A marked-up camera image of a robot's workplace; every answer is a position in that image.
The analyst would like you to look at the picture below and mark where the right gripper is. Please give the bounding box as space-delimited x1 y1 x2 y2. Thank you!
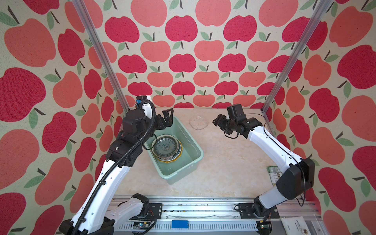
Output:
212 112 237 134

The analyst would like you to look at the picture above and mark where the smoky brown glass plate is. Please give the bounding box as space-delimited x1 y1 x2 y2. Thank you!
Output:
151 134 182 158

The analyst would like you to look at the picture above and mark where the clear glass plate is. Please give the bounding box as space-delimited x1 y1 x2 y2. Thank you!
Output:
189 116 209 130

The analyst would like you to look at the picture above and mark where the yellow polka dot plate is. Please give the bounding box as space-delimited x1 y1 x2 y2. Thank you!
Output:
155 147 183 163

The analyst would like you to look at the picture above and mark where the mint green plastic bin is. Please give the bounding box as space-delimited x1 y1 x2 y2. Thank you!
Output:
144 117 203 185

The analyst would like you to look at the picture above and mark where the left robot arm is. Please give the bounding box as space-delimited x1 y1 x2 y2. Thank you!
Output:
58 106 173 235

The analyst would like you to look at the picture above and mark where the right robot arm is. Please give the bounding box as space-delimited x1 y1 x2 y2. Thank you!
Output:
212 104 315 218

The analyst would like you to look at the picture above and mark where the green snack packet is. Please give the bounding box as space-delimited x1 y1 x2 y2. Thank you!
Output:
267 166 283 186

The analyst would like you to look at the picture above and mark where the blue label block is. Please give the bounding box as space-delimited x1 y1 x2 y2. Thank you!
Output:
171 220 189 229

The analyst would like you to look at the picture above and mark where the white paper sheet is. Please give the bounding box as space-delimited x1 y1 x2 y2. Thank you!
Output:
281 216 311 235

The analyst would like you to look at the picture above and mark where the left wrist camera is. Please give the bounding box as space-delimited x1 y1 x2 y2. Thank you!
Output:
135 96 152 118

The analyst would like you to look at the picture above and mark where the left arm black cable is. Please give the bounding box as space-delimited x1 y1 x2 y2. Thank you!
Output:
70 99 157 235

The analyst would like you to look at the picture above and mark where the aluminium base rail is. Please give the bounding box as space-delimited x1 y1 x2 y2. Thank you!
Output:
71 196 324 235

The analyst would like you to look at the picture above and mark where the right aluminium frame post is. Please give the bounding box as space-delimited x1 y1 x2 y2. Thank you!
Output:
261 0 334 116

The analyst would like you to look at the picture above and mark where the aluminium frame post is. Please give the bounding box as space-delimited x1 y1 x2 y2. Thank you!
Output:
72 0 130 113
261 0 334 116

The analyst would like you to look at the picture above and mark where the left aluminium frame post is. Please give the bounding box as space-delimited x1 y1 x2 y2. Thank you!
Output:
72 0 130 113

